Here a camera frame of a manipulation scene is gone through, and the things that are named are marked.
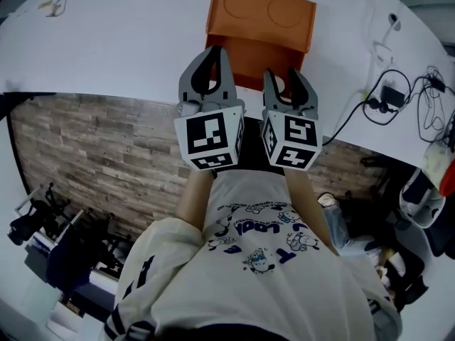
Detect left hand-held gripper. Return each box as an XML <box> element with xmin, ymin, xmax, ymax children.
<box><xmin>173</xmin><ymin>46</ymin><xmax>247</xmax><ymax>172</ymax></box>

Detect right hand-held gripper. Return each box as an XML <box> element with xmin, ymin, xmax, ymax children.
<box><xmin>260</xmin><ymin>67</ymin><xmax>323</xmax><ymax>172</ymax></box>

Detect orange cardboard box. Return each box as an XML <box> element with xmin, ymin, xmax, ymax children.
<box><xmin>204</xmin><ymin>0</ymin><xmax>318</xmax><ymax>92</ymax></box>

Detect person's right forearm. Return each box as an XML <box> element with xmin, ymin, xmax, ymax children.
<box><xmin>283</xmin><ymin>167</ymin><xmax>341</xmax><ymax>257</ymax></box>

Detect person's left forearm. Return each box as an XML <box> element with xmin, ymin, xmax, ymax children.
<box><xmin>176</xmin><ymin>168</ymin><xmax>218</xmax><ymax>234</ymax></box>

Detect black round plug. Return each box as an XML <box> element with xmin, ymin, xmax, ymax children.
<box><xmin>368</xmin><ymin>98</ymin><xmax>389</xmax><ymax>115</ymax></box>

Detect white power strip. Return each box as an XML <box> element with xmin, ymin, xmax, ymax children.
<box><xmin>368</xmin><ymin>44</ymin><xmax>408</xmax><ymax>113</ymax></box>

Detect black power adapter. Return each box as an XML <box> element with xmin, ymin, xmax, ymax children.
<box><xmin>380</xmin><ymin>85</ymin><xmax>406</xmax><ymax>107</ymax></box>

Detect person's right shoe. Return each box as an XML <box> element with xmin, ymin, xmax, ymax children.
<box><xmin>316</xmin><ymin>193</ymin><xmax>337</xmax><ymax>208</ymax></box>

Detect person's right leg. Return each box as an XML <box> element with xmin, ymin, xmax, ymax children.
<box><xmin>321</xmin><ymin>204</ymin><xmax>378</xmax><ymax>259</ymax></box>

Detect white bag with orange part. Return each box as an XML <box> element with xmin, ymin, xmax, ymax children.
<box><xmin>421</xmin><ymin>141</ymin><xmax>455</xmax><ymax>197</ymax></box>

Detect yellow paper scraps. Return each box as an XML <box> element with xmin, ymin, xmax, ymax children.
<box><xmin>35</xmin><ymin>0</ymin><xmax>67</xmax><ymax>18</ymax></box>

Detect white office chair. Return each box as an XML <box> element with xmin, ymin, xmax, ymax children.
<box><xmin>397</xmin><ymin>170</ymin><xmax>447</xmax><ymax>259</ymax></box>

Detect person's white printed shirt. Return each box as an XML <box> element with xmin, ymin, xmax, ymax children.
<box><xmin>105</xmin><ymin>168</ymin><xmax>403</xmax><ymax>341</ymax></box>

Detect black tripod stands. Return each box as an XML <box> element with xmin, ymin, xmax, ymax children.
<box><xmin>7</xmin><ymin>182</ymin><xmax>125</xmax><ymax>273</ymax></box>

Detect long black cable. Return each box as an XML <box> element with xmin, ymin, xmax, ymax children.
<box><xmin>321</xmin><ymin>99</ymin><xmax>373</xmax><ymax>148</ymax></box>

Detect tangled black cables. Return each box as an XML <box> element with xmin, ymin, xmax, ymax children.
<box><xmin>405</xmin><ymin>65</ymin><xmax>455</xmax><ymax>144</ymax></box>

